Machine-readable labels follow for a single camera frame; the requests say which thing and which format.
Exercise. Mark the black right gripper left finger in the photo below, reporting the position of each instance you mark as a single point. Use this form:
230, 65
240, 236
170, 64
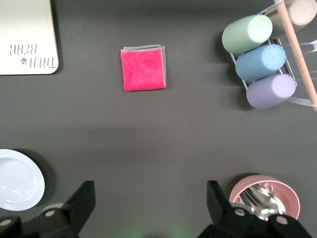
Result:
74, 210

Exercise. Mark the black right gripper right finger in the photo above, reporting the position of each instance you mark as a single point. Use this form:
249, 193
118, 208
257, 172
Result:
220, 213

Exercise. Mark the white round plate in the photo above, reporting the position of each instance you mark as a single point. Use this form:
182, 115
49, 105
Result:
17, 178

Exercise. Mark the metal scoop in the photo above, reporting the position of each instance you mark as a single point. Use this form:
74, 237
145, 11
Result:
267, 200

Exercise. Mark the pink bowl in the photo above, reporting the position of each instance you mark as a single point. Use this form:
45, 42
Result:
292, 198

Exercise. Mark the pale purple cup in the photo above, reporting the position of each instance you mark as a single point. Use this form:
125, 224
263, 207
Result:
270, 91

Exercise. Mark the pale blue cup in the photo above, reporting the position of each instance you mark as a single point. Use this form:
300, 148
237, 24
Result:
260, 62

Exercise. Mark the pink folded cloth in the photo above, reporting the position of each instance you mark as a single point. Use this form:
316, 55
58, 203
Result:
142, 69

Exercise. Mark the pale green cup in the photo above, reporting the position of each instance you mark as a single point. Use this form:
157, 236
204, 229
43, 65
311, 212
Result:
245, 33

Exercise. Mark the cream tray with bear print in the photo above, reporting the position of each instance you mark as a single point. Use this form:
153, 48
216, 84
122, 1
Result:
24, 24

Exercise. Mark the beige cup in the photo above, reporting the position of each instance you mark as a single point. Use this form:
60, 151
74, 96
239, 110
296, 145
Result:
302, 12

